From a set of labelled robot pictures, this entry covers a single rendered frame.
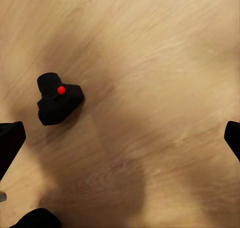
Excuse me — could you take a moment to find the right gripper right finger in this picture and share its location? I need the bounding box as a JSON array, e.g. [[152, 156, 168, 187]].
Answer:
[[224, 121, 240, 161]]

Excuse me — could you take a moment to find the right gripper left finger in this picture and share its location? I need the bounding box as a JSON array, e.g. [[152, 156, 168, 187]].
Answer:
[[0, 121, 26, 181]]

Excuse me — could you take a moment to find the digital camera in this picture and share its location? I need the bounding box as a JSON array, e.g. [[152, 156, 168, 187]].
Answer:
[[37, 72, 85, 126]]

